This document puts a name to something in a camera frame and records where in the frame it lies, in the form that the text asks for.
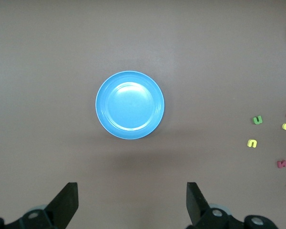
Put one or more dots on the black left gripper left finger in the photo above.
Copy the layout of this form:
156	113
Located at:
64	205

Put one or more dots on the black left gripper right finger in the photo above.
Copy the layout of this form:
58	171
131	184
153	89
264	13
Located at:
195	205

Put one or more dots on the yellow foam letter u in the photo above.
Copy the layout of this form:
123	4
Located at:
252	143

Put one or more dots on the green foam letter u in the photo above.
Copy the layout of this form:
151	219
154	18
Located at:
257	119

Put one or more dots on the maroon foam letter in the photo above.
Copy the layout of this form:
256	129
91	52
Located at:
282	164

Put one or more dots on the blue plate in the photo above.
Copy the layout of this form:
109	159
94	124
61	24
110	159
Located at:
129	105

